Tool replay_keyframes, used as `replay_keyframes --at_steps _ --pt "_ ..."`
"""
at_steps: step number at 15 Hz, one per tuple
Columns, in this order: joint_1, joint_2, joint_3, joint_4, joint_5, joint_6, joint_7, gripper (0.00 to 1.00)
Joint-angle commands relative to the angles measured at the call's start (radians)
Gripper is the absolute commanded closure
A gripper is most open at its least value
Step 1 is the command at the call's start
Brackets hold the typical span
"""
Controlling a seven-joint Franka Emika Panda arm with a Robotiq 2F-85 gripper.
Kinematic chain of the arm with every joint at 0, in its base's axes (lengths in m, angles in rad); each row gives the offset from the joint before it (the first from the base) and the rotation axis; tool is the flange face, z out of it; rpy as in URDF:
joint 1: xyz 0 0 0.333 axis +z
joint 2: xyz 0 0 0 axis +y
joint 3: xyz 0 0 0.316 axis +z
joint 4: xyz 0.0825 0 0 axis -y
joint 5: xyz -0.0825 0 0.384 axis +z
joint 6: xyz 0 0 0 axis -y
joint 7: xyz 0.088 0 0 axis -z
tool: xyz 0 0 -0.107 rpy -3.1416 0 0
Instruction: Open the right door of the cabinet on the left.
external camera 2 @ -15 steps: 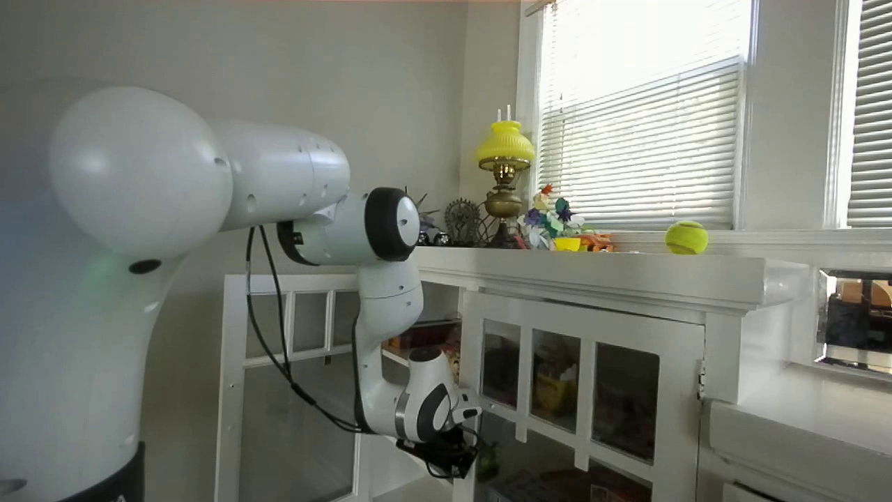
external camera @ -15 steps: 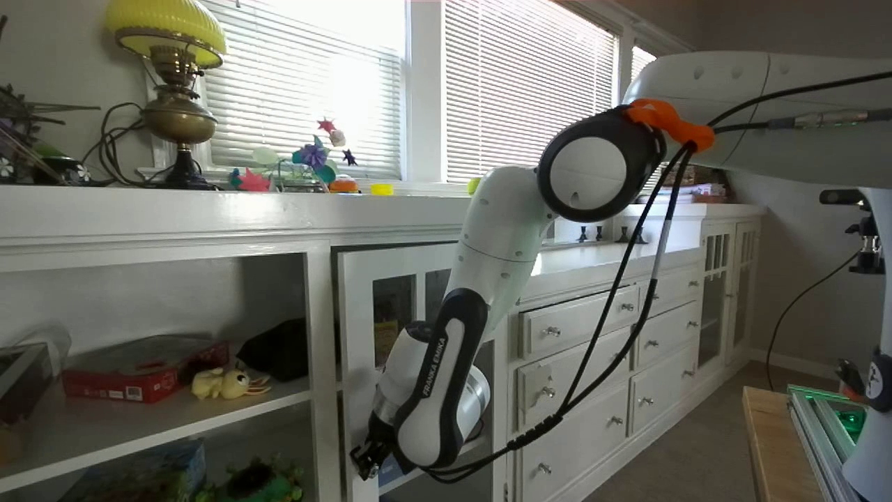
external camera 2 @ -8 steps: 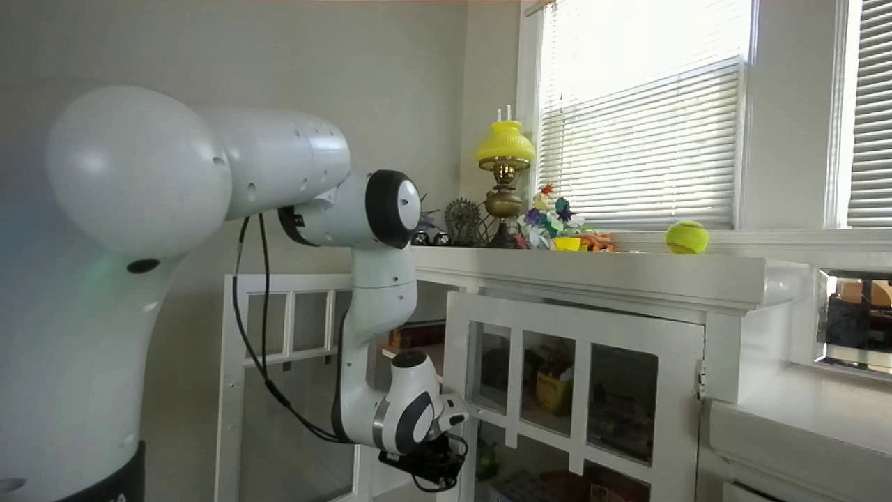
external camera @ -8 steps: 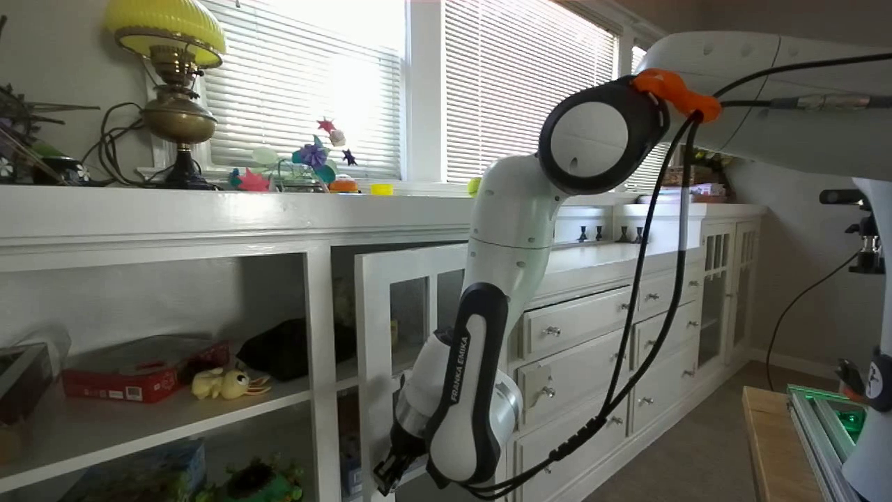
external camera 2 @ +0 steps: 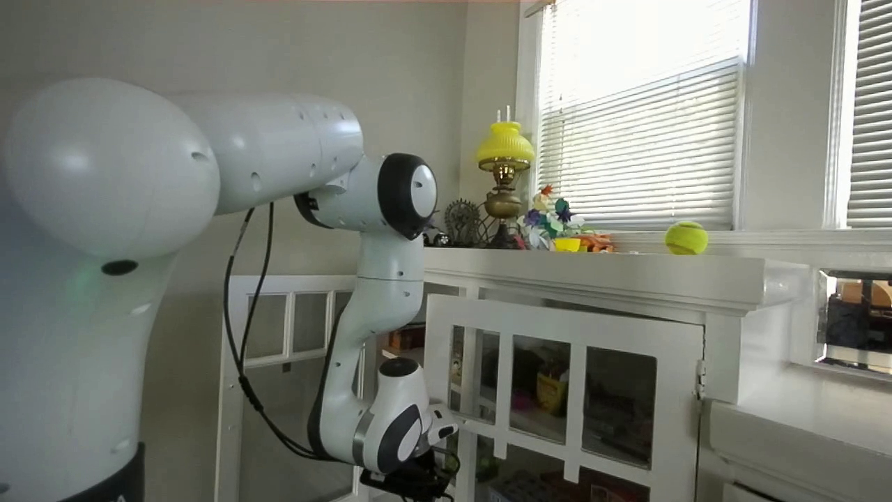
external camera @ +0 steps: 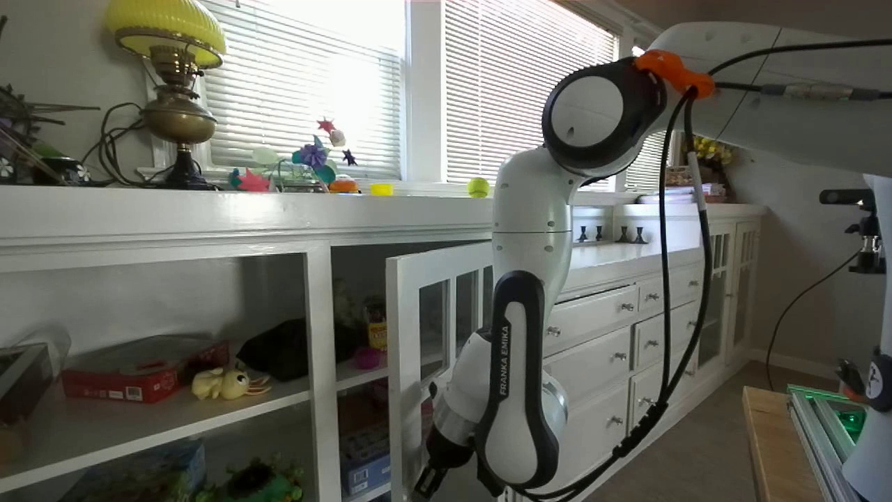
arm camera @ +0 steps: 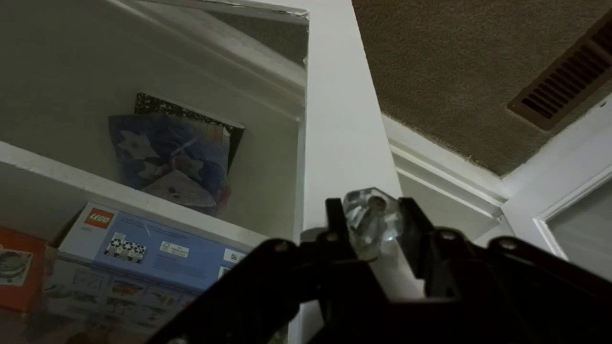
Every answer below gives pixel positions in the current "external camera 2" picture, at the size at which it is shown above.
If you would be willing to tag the yellow shade brass oil lamp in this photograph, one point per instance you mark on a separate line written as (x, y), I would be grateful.
(505, 148)

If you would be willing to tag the small yellow toy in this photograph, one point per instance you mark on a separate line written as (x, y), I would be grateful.
(567, 244)

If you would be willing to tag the colourful toy figure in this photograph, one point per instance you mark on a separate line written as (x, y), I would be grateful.
(548, 219)

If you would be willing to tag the small yellow pot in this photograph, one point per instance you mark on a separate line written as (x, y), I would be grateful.
(551, 390)

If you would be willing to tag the white glass-paned cabinet door with knob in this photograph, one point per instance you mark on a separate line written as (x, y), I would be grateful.
(567, 322)

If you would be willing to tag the mirrored metal frame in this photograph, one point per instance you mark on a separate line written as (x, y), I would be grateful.
(859, 315)

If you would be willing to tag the white low drawer unit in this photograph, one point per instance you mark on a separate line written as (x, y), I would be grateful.
(809, 435)

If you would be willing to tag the grey round ornament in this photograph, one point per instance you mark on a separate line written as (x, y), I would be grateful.
(464, 221)

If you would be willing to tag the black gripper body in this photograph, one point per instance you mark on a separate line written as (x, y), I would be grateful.
(413, 479)

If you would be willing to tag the small orange toy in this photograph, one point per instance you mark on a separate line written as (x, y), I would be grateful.
(599, 244)

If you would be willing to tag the yellow-green tennis ball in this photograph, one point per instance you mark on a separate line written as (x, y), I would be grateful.
(687, 237)

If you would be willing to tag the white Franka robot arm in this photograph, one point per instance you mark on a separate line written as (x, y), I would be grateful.
(92, 279)

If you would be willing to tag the white cabinet body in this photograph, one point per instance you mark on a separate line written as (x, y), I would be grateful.
(602, 274)

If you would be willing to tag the white window blind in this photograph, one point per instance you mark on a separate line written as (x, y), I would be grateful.
(643, 141)
(870, 113)

